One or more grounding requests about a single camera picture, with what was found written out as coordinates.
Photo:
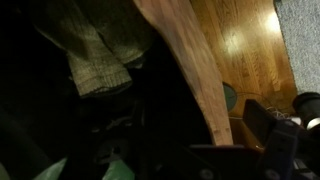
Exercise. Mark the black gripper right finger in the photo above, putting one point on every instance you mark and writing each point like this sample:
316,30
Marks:
276,162

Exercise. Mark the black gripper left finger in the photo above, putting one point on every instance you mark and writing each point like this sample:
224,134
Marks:
121,147

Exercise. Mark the woven basket drawer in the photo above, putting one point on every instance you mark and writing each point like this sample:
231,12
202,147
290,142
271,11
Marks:
177,23

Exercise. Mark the grey rug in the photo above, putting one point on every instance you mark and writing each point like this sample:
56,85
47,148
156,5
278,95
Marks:
300,26

